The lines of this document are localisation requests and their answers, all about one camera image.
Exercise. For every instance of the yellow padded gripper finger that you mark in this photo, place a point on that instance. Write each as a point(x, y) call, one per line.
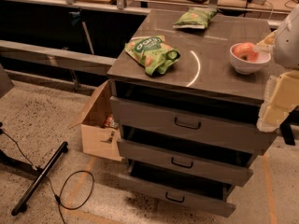
point(281, 97)

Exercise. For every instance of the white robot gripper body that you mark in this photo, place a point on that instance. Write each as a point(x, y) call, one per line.
point(288, 44)

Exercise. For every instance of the red apple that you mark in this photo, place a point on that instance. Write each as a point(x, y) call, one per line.
point(245, 52)

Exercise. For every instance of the white ceramic bowl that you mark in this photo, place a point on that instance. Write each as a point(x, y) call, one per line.
point(245, 67)

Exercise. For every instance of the top grey drawer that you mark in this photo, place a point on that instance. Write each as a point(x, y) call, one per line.
point(194, 127)

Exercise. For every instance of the grey drawer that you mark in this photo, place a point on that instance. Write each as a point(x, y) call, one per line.
point(177, 196)
point(194, 127)
point(183, 163)

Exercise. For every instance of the middle grey drawer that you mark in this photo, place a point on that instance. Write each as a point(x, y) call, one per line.
point(183, 163)

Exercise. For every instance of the grey drawer cabinet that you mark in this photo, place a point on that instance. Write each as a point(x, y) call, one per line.
point(201, 82)

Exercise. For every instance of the green chip bag back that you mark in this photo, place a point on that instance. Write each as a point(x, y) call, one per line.
point(195, 18)

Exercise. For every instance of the green chip bag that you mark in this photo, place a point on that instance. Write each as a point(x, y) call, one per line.
point(195, 18)
point(152, 53)

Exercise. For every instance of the green chip bag front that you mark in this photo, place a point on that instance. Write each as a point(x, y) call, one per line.
point(152, 53)

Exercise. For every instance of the bottom grey drawer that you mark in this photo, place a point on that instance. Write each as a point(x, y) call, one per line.
point(177, 196)

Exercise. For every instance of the cardboard box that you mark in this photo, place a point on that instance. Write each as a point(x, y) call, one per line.
point(98, 137)

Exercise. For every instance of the grey metal railing beam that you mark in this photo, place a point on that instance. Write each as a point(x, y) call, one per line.
point(67, 59)

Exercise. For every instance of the black stand leg bar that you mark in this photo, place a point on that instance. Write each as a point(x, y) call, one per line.
point(21, 206)

